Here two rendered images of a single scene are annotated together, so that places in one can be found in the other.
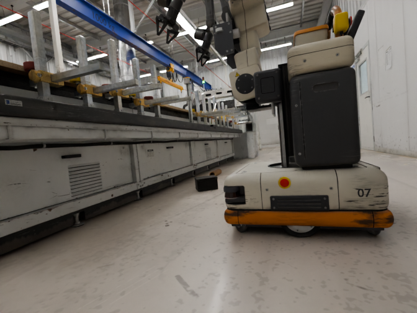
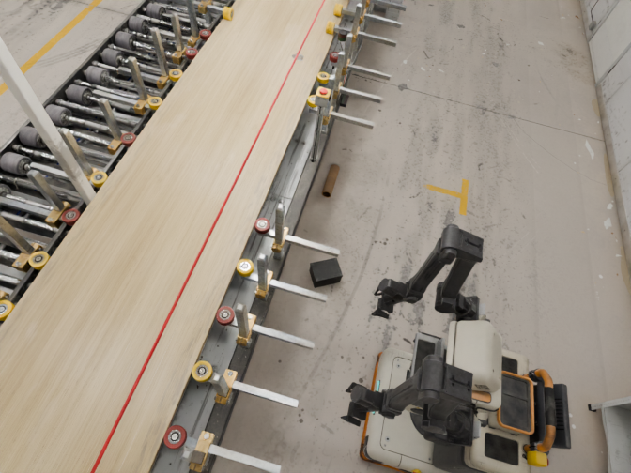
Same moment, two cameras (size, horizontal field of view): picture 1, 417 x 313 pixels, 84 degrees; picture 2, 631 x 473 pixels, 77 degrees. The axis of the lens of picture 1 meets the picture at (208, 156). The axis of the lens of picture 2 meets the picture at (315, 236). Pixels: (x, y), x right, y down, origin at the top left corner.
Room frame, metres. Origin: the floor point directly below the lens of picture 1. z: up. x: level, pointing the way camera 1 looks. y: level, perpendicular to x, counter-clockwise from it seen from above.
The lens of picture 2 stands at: (1.02, 0.48, 2.61)
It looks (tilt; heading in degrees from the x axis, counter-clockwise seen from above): 58 degrees down; 346
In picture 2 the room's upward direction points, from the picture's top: 12 degrees clockwise
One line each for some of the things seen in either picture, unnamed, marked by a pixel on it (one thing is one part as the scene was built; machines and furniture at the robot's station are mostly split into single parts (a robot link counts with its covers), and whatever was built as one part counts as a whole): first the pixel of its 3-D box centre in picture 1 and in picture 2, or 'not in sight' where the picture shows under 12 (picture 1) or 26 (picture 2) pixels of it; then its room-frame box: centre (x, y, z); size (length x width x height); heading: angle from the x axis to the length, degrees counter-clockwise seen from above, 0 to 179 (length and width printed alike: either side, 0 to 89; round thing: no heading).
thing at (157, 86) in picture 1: (132, 91); (268, 332); (1.58, 0.47, 0.83); 0.43 x 0.03 x 0.04; 71
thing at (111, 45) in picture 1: (115, 76); (243, 327); (1.57, 0.57, 0.94); 0.04 x 0.04 x 0.48; 71
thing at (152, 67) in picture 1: (155, 92); (279, 234); (2.04, 0.41, 0.92); 0.04 x 0.04 x 0.48; 71
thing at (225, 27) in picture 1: (230, 42); (428, 369); (1.34, -0.19, 0.99); 0.28 x 0.16 x 0.22; 161
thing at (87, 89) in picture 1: (89, 90); (225, 387); (1.35, 0.64, 0.80); 0.14 x 0.06 x 0.05; 161
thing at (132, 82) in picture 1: (105, 89); (249, 389); (1.34, 0.55, 0.80); 0.43 x 0.03 x 0.04; 71
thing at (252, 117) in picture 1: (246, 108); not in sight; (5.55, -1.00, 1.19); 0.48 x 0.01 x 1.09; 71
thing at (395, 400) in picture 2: not in sight; (408, 391); (1.20, 0.05, 1.40); 0.11 x 0.06 x 0.43; 161
